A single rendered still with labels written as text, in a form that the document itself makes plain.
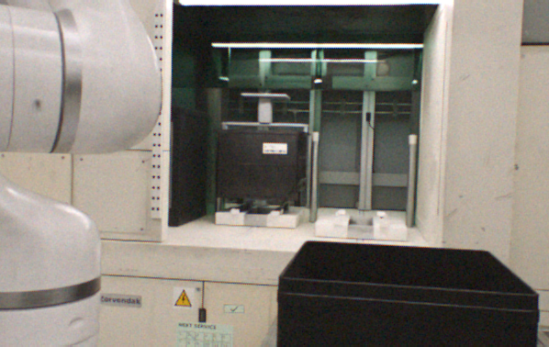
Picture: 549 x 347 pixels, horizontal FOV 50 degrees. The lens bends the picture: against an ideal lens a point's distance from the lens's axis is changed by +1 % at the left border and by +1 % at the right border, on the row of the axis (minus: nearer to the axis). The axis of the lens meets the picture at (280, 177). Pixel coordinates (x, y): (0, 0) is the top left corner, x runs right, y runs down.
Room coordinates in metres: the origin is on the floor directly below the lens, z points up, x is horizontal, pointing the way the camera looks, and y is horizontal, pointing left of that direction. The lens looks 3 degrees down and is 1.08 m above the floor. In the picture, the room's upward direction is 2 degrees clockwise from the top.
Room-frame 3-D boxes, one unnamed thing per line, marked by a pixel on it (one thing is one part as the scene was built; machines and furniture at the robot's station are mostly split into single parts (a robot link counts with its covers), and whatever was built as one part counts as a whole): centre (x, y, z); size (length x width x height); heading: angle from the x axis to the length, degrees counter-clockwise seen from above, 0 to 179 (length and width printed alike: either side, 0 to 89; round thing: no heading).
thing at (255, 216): (1.59, 0.05, 0.89); 0.22 x 0.21 x 0.04; 172
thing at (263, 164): (1.59, 0.05, 1.06); 0.24 x 0.20 x 0.32; 82
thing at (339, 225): (1.44, -0.20, 0.89); 0.22 x 0.21 x 0.04; 172
